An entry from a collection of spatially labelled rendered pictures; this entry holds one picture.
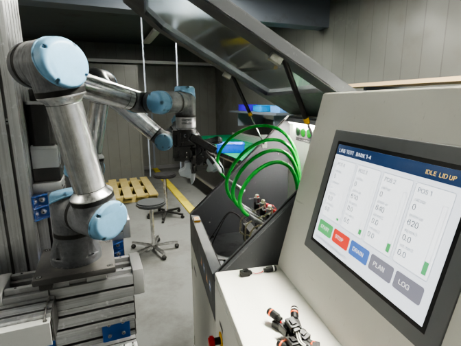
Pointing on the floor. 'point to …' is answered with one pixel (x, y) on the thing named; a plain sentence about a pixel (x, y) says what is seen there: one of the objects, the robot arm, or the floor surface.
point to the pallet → (125, 187)
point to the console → (310, 186)
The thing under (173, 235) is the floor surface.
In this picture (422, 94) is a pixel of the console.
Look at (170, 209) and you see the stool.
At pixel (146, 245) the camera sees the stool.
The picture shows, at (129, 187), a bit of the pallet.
